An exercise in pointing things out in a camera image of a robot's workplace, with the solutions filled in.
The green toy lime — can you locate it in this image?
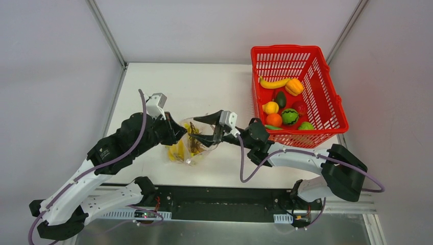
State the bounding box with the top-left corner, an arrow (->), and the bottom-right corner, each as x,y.
298,121 -> 315,130

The orange toy orange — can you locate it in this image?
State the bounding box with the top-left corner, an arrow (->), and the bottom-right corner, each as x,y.
266,113 -> 283,128

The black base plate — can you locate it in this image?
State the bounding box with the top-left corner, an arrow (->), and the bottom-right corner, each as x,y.
138,185 -> 323,223

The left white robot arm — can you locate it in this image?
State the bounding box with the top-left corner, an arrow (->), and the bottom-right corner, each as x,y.
29,112 -> 205,244

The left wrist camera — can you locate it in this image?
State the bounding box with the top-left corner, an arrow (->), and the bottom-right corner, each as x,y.
146,93 -> 167,120

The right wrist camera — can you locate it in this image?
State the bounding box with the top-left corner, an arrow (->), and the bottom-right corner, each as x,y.
219,110 -> 239,136

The dark green avocado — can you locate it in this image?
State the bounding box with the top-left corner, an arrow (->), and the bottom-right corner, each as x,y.
273,91 -> 287,109

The clear zip top bag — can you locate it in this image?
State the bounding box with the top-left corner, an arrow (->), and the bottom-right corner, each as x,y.
165,117 -> 218,166

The orange toy pepper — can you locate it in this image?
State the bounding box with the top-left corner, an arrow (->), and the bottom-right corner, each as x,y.
284,78 -> 304,96

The toy watermelon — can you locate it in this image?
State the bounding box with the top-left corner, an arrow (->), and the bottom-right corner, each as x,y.
281,108 -> 299,126

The yellow toy lemon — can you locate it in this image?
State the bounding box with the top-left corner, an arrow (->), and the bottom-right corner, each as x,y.
262,101 -> 280,115

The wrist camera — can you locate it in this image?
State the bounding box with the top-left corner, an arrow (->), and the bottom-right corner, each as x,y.
146,93 -> 167,120
219,110 -> 239,136

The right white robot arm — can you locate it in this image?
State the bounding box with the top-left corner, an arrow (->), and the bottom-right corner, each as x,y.
192,117 -> 368,209

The single yellow banana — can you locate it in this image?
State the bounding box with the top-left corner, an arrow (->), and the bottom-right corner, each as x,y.
259,77 -> 292,89

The red plastic basket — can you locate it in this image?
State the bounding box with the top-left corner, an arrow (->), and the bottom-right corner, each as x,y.
251,44 -> 349,148

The red toy apple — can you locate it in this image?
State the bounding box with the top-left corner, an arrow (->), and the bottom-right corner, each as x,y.
292,101 -> 308,116

